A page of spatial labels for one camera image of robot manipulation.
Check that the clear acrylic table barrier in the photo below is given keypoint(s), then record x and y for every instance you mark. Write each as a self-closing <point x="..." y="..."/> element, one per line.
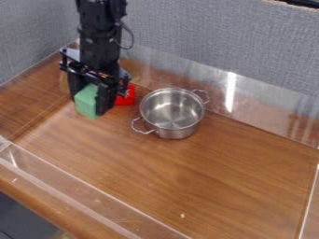
<point x="240" y="181"/>

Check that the green foam block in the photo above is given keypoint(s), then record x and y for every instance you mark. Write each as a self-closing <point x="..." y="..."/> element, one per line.
<point x="86" y="101"/>

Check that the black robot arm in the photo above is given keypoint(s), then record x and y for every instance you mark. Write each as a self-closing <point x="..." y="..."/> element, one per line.
<point x="94" y="64"/>

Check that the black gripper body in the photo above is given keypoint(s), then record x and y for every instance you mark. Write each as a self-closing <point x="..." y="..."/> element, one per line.
<point x="94" y="76"/>

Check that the small steel pot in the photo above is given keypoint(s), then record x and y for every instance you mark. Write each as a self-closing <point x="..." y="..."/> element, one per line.
<point x="172" y="112"/>

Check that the red rectangular block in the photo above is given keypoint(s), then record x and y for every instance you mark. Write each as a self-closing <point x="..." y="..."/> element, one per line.
<point x="129" y="99"/>

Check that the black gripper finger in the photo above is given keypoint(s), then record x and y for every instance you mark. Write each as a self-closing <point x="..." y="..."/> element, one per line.
<point x="107" y="93"/>
<point x="75" y="82"/>

